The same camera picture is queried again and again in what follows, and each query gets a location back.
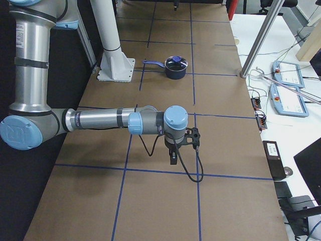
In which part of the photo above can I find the orange connector board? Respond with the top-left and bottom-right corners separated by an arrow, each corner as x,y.
251,96 -> 261,110
254,110 -> 267,131

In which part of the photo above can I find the teach pendant tablet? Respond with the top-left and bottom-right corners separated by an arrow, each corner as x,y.
269,84 -> 309,117
272,60 -> 305,88

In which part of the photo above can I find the orange connector board far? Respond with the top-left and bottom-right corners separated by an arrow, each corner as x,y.
251,96 -> 261,110

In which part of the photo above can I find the white pedestal column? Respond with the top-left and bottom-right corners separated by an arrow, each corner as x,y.
91,0 -> 135,82

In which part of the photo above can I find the metal reacher stick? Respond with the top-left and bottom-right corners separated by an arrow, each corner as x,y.
255,68 -> 320,105

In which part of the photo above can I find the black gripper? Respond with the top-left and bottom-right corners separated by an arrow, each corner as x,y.
165,137 -> 184,165

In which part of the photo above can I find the near teach pendant tablet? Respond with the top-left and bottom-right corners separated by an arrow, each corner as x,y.
269,84 -> 309,117

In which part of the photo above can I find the orange connector board near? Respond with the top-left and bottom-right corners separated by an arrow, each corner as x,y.
254,110 -> 267,131

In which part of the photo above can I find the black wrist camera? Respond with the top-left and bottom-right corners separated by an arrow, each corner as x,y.
184,127 -> 201,151

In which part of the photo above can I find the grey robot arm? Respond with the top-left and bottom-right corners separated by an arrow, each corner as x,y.
1,1 -> 193,169

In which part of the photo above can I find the aluminium frame post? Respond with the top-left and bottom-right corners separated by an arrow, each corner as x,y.
240,0 -> 285,78

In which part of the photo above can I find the dark blue saucepan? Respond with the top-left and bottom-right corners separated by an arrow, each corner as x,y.
142,56 -> 188,80

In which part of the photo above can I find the black label box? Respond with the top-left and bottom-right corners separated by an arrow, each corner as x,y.
262,141 -> 286,181

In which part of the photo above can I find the far teach pendant tablet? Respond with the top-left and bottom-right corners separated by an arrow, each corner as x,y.
272,60 -> 305,88

